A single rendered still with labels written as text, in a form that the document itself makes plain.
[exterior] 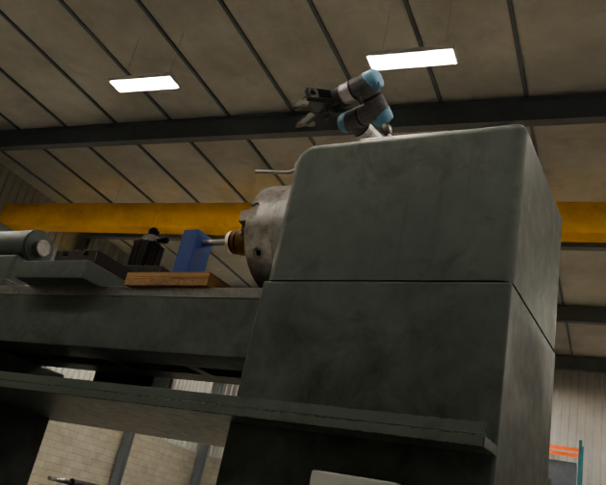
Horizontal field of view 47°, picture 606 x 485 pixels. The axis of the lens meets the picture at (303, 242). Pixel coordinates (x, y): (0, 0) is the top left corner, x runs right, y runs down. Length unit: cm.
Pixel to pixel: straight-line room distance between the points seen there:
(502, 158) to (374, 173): 31
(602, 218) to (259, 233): 1128
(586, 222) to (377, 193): 1130
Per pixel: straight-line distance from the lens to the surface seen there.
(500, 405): 139
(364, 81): 248
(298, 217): 173
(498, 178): 158
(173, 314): 191
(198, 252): 216
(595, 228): 1283
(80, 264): 214
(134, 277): 204
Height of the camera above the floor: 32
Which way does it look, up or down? 22 degrees up
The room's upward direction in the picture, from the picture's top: 12 degrees clockwise
